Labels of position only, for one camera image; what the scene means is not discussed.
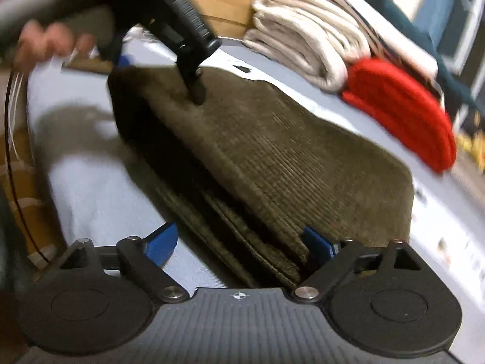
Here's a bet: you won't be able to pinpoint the brown corduroy pants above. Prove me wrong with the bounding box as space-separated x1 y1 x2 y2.
108 67 413 288

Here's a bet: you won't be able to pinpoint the person's left hand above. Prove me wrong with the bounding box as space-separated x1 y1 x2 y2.
0 0 98 73

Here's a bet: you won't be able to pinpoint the white deer print cloth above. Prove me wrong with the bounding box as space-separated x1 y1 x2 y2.
27 41 484 363

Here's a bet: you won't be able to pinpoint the folded cream blanket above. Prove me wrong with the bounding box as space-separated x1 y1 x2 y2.
242 0 372 93

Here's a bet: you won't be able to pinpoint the folded red knit blanket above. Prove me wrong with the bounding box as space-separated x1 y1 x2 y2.
341 58 457 174

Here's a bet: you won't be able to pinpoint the dark teal garment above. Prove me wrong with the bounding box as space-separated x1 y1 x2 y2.
364 0 484 115

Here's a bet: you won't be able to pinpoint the blue hanging cloth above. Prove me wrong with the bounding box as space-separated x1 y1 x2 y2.
413 0 473 58

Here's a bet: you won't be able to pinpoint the black cable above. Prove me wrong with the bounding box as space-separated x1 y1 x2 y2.
3 69 52 266

